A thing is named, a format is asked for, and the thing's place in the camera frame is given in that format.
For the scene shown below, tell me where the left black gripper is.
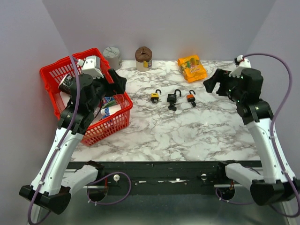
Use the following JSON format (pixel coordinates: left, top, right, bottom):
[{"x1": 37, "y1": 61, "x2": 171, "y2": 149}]
[{"x1": 89, "y1": 68, "x2": 127, "y2": 111}]

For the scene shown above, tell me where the black key bunch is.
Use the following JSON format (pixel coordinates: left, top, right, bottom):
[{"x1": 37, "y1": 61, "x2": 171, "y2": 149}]
[{"x1": 190, "y1": 101, "x2": 199, "y2": 110}]

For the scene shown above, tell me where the yellow padlock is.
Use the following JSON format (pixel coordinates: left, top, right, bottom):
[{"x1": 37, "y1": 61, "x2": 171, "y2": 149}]
[{"x1": 150, "y1": 89, "x2": 162, "y2": 104}]

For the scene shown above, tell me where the purple cable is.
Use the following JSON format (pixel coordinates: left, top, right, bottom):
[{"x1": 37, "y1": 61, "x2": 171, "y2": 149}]
[
  {"x1": 27, "y1": 55, "x2": 82, "y2": 225},
  {"x1": 243, "y1": 53, "x2": 300, "y2": 218}
]

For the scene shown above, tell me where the orange snack bag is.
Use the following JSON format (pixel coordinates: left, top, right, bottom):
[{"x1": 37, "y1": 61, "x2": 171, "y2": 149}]
[{"x1": 177, "y1": 55, "x2": 207, "y2": 83}]

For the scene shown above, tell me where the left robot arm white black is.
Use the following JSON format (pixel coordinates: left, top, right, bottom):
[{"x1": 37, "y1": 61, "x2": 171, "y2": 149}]
[{"x1": 19, "y1": 69, "x2": 127, "y2": 215}]

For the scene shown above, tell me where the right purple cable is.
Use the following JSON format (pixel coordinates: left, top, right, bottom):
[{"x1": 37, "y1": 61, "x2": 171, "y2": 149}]
[{"x1": 243, "y1": 53, "x2": 300, "y2": 218}]

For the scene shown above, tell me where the grey marbled cylinder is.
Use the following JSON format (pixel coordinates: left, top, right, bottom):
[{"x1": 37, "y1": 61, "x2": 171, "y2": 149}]
[{"x1": 103, "y1": 47, "x2": 122, "y2": 70}]

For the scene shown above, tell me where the black patterned cup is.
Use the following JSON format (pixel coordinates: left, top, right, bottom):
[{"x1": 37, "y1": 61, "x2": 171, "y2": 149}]
[{"x1": 58, "y1": 73, "x2": 74, "y2": 95}]

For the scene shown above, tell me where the red plastic basket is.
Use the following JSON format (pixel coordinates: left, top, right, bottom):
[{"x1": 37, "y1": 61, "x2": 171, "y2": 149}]
[{"x1": 39, "y1": 48, "x2": 133, "y2": 146}]

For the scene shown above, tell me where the black mounting rail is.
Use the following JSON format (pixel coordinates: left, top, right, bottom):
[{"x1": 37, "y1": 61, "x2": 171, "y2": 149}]
[{"x1": 101, "y1": 161, "x2": 231, "y2": 196}]

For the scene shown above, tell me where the black padlock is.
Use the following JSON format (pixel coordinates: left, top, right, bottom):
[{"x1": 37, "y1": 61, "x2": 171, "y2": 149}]
[{"x1": 167, "y1": 89, "x2": 182, "y2": 104}]

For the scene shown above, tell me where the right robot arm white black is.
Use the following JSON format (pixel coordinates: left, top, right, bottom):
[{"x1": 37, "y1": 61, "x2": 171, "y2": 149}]
[{"x1": 203, "y1": 68, "x2": 300, "y2": 206}]

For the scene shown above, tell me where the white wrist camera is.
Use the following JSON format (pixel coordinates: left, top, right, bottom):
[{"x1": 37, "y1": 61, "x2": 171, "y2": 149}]
[
  {"x1": 77, "y1": 55, "x2": 104, "y2": 79},
  {"x1": 229, "y1": 55, "x2": 251, "y2": 78}
]

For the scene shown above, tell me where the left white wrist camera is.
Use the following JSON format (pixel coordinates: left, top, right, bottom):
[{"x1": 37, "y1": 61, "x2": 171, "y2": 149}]
[{"x1": 77, "y1": 55, "x2": 104, "y2": 79}]

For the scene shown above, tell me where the clear plastic bottle blue label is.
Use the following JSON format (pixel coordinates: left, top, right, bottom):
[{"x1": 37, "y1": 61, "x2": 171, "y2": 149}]
[{"x1": 93, "y1": 104, "x2": 121, "y2": 123}]

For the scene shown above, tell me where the brown lidded white jar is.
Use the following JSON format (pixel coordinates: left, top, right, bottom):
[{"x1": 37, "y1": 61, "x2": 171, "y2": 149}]
[{"x1": 135, "y1": 46, "x2": 152, "y2": 72}]

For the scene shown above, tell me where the blue snack packet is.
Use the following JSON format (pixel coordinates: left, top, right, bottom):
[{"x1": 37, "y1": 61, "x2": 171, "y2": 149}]
[{"x1": 102, "y1": 97, "x2": 117, "y2": 108}]

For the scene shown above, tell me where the orange padlock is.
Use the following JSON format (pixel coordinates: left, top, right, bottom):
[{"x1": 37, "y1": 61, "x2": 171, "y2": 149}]
[{"x1": 186, "y1": 90, "x2": 195, "y2": 103}]

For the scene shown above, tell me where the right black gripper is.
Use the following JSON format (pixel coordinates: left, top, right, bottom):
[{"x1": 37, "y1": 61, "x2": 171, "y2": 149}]
[{"x1": 203, "y1": 67, "x2": 245, "y2": 103}]

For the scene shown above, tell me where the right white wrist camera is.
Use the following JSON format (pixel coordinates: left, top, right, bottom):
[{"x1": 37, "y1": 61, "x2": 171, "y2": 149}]
[{"x1": 229, "y1": 55, "x2": 251, "y2": 78}]

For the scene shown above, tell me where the black head key pair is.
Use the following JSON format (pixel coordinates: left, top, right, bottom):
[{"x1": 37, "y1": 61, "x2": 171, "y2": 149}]
[{"x1": 168, "y1": 105, "x2": 177, "y2": 112}]

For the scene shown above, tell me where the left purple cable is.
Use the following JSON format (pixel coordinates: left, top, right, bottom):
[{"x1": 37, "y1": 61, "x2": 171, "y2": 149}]
[{"x1": 27, "y1": 55, "x2": 82, "y2": 225}]

